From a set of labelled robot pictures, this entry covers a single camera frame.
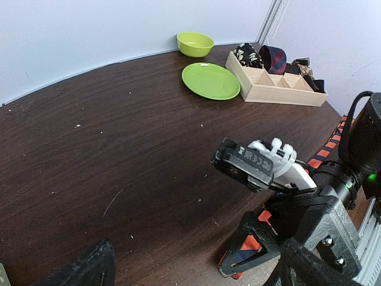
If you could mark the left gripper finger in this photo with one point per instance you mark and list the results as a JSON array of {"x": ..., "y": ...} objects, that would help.
[{"x": 95, "y": 266}]

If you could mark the green bowl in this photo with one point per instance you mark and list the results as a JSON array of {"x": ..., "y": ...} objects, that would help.
[{"x": 194, "y": 45}]

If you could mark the red navy rolled tie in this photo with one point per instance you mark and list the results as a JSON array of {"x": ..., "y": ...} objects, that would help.
[{"x": 274, "y": 59}]

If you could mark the black white patterned rolled tie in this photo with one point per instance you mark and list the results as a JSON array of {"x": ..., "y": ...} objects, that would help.
[{"x": 248, "y": 56}]

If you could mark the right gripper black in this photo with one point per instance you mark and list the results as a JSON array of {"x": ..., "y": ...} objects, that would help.
[{"x": 319, "y": 241}]

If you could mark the pale green perforated basket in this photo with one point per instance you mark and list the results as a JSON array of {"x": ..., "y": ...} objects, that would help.
[{"x": 4, "y": 281}]

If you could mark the wooden compartment box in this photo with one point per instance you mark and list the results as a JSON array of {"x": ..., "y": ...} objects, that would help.
[{"x": 260, "y": 87}]

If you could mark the green plate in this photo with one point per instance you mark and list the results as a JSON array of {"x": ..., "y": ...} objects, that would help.
[{"x": 211, "y": 81}]

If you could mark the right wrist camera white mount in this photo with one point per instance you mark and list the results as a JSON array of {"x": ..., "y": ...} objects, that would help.
[{"x": 261, "y": 167}]

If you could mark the right aluminium frame post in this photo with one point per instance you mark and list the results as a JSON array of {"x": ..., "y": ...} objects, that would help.
[{"x": 272, "y": 21}]

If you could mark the brown patterned rolled tie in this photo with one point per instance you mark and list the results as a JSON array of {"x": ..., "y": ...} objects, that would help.
[{"x": 317, "y": 85}]

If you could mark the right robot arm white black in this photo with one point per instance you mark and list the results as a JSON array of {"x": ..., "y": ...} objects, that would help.
[{"x": 350, "y": 162}]

